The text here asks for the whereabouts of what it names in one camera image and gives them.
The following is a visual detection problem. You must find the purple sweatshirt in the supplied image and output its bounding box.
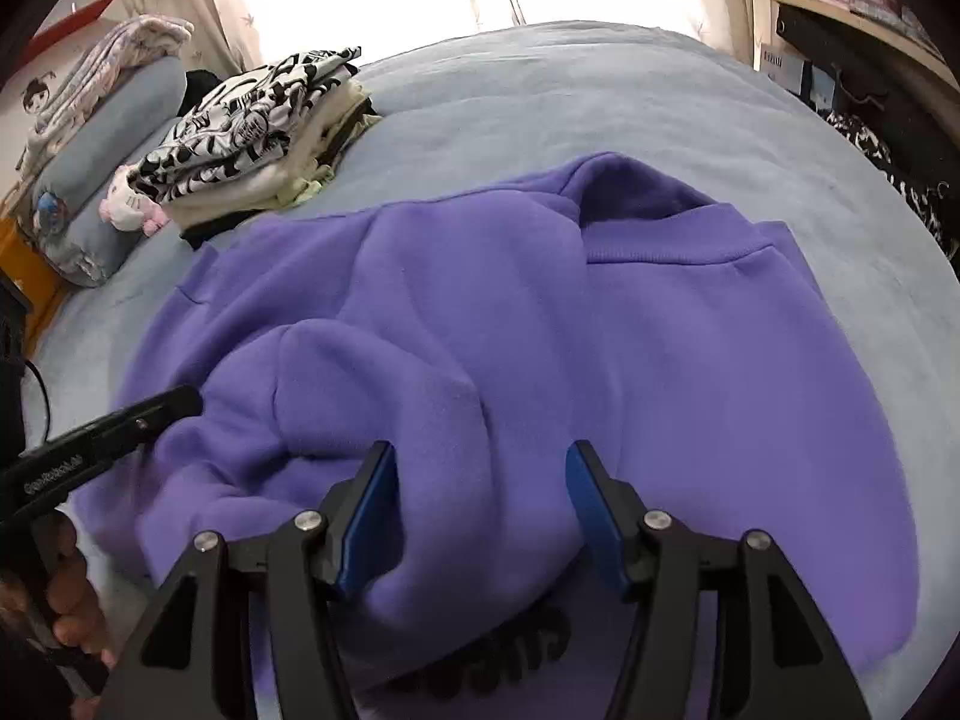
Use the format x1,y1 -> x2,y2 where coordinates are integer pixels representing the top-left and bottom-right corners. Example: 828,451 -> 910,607
75,152 -> 923,720

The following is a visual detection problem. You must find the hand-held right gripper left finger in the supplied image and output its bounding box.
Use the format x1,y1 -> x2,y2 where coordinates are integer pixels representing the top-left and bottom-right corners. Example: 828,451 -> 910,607
97,441 -> 396,720

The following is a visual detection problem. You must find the black folded garment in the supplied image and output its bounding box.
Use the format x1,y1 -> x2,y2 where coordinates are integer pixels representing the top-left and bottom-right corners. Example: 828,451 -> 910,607
180,69 -> 376,250

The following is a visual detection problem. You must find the cartoon wall sticker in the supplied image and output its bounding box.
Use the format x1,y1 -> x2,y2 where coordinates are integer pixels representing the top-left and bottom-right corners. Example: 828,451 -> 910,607
21,71 -> 53,117

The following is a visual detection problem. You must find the black white patterned cloth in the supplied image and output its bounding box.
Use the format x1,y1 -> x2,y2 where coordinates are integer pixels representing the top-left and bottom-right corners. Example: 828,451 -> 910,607
825,109 -> 960,256

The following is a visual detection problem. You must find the white pink plush toy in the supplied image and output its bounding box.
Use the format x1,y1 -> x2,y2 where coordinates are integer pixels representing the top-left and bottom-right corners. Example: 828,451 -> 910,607
99,165 -> 172,237

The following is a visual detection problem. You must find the pale green folded garment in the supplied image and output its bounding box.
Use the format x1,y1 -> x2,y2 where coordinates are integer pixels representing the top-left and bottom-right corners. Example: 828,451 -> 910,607
277,116 -> 383,211

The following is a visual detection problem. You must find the grey-blue bed blanket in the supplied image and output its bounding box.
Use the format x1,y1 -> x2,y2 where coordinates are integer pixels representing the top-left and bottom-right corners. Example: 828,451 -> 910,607
22,19 -> 960,720

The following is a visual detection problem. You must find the wooden shelf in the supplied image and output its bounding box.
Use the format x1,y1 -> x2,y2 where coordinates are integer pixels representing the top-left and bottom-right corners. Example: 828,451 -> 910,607
765,0 -> 960,113

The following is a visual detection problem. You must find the pile of folded clothes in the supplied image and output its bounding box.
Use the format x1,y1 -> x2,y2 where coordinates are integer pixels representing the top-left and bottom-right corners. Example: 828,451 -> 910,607
161,82 -> 376,222

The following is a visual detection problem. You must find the floral fleece blanket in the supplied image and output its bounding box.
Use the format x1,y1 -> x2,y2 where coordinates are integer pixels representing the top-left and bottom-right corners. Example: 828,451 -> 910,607
19,15 -> 194,173

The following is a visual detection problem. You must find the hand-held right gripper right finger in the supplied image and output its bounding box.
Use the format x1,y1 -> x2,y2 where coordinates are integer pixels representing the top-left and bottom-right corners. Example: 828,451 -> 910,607
566,441 -> 871,720

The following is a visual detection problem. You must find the grey-blue bolster pillow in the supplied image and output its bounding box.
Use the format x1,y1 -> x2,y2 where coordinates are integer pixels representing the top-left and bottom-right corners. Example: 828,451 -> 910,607
16,56 -> 188,287

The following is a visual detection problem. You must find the black storage box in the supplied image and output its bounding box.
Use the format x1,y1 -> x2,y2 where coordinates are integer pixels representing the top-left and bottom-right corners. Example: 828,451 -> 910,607
776,4 -> 901,113

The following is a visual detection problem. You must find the stack of folded clothes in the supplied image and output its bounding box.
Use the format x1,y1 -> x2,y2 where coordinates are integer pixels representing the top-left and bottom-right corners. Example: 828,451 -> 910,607
127,47 -> 362,205

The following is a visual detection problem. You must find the orange wooden headboard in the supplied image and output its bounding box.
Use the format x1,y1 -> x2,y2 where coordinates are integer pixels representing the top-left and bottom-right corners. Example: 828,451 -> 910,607
0,214 -> 68,357

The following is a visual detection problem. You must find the black cable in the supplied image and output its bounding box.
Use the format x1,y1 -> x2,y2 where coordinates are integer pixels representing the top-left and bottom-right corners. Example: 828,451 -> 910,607
21,356 -> 52,440

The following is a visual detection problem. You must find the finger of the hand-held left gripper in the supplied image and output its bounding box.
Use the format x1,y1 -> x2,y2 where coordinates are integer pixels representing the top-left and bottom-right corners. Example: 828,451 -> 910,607
109,386 -> 205,447

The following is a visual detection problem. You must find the red wall decoration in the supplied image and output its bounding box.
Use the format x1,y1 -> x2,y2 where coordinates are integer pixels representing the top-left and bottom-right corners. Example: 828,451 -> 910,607
15,0 -> 117,72

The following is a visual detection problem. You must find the person's left hand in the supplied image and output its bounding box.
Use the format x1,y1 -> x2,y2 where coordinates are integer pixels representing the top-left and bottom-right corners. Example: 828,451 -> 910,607
41,516 -> 117,657

